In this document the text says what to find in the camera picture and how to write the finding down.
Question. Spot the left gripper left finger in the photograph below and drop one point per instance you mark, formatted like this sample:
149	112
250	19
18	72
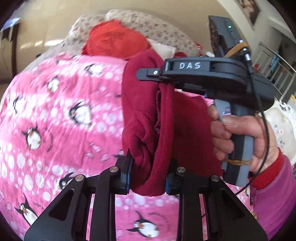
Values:
85	208

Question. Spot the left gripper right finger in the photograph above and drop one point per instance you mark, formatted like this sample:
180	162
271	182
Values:
208	204

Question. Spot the maroon sweatshirt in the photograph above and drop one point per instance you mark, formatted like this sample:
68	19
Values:
161	124

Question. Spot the pink sleeve forearm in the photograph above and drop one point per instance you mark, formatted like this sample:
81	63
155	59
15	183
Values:
273	193

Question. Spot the person right hand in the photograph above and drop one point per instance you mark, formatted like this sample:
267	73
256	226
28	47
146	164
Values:
265	151

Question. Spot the metal stair railing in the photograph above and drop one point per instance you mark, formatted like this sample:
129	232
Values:
278	71

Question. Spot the red heart pillow right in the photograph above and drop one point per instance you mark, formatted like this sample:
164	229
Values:
180	55

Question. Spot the red heart pillow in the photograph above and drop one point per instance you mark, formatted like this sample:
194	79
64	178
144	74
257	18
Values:
112	38
180	55

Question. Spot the white lace cushion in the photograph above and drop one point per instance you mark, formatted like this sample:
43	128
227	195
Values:
281	117

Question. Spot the white square pillow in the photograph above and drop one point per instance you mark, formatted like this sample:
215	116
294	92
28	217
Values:
164	51

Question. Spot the floral bedding pillow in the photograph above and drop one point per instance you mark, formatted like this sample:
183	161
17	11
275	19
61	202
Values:
148	25

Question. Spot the pink penguin blanket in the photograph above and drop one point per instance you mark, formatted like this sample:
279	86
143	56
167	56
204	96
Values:
65	118

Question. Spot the red heart pillow left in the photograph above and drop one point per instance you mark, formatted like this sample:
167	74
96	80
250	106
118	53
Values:
112	38

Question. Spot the dark wooden desk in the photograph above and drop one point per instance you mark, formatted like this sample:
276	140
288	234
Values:
9	37

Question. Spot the black camera box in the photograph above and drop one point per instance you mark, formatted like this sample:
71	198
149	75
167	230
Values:
224	35

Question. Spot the framed wall picture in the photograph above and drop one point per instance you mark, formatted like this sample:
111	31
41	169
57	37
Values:
250	9

